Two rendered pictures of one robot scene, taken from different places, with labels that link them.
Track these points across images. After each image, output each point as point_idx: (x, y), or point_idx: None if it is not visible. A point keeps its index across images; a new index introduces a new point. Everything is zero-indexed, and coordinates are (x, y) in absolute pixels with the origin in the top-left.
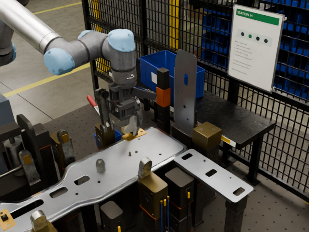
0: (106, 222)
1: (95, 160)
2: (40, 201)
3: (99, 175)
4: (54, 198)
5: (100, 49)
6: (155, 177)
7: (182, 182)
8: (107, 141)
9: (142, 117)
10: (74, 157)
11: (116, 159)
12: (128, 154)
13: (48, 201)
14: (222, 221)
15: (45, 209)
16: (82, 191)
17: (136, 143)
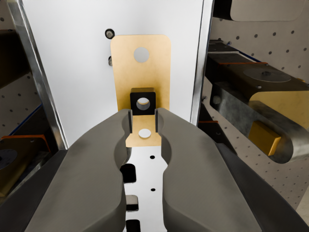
0: None
1: (82, 134)
2: None
3: (134, 149)
4: (139, 211)
5: None
6: (280, 99)
7: (294, 1)
8: (10, 74)
9: (304, 226)
10: (44, 158)
11: (105, 96)
12: (105, 61)
13: (140, 216)
14: None
15: (151, 221)
16: (154, 182)
17: (66, 0)
